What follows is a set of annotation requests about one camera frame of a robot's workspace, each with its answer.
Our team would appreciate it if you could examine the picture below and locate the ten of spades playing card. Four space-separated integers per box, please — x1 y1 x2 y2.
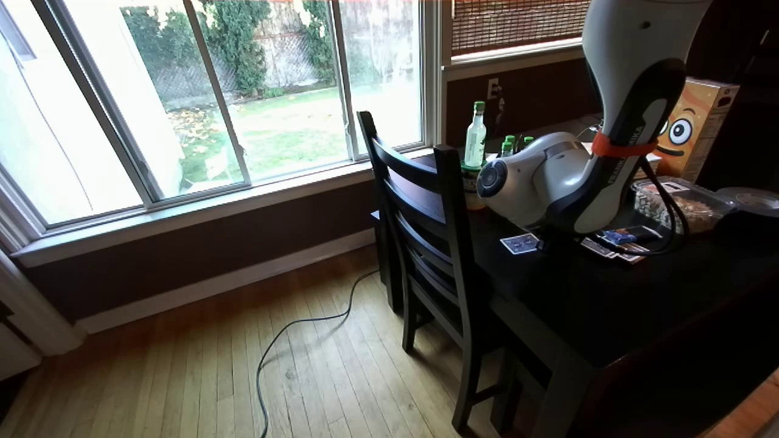
578 235 620 263

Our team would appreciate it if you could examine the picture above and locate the dark wooden ladder-back chair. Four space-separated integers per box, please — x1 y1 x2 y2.
355 106 521 434

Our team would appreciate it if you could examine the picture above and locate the bamboo window blind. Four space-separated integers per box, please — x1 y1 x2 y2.
447 0 594 56

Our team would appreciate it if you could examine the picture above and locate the clear plastic container of seeds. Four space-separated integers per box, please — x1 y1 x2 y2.
629 175 732 239

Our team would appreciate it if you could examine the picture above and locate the cardboard box with cartoon face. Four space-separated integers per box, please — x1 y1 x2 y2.
652 76 743 183

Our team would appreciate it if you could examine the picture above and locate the clear round plastic lid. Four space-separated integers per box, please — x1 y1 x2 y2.
715 184 779 218

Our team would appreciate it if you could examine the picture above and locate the grey floor power cable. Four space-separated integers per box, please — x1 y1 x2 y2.
252 265 381 438

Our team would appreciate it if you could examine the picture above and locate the orange strap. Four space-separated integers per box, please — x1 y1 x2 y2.
589 130 657 162

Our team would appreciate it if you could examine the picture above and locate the large white window frame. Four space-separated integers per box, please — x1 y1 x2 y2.
0 0 447 251

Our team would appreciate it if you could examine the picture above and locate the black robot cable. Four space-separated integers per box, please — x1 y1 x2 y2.
634 156 694 256

